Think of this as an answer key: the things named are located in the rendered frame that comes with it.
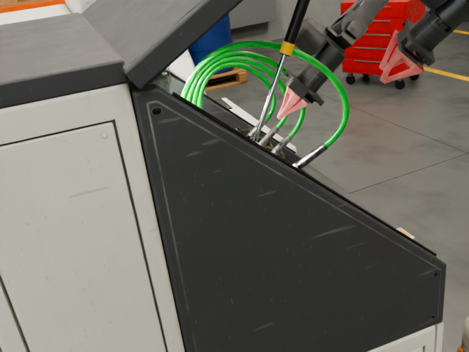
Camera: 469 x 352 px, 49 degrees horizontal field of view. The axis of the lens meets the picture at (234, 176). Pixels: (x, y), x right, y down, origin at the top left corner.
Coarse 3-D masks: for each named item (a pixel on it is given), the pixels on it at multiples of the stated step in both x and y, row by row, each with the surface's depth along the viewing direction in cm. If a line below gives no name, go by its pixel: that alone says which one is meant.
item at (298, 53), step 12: (228, 48) 104; (240, 48) 105; (276, 48) 104; (204, 60) 106; (312, 60) 105; (192, 72) 107; (324, 72) 106; (192, 84) 108; (336, 84) 107; (348, 108) 109; (336, 132) 112
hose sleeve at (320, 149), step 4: (320, 144) 114; (324, 144) 113; (316, 148) 114; (320, 148) 113; (324, 148) 113; (312, 152) 114; (316, 152) 113; (320, 152) 113; (304, 156) 115; (308, 156) 114; (312, 156) 114; (316, 156) 114; (300, 160) 115; (304, 160) 114; (308, 160) 114; (312, 160) 115; (296, 164) 115; (300, 164) 115; (304, 164) 115; (300, 168) 115
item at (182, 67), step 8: (72, 0) 148; (80, 0) 129; (88, 0) 130; (72, 8) 159; (80, 8) 130; (184, 56) 144; (176, 64) 144; (184, 64) 144; (192, 64) 145; (176, 72) 144; (184, 72) 145; (184, 80) 146
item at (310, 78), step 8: (288, 72) 118; (304, 72) 116; (312, 72) 115; (320, 72) 115; (296, 80) 115; (304, 80) 116; (312, 80) 116; (320, 80) 116; (304, 88) 116; (312, 88) 116; (312, 96) 117; (320, 104) 118
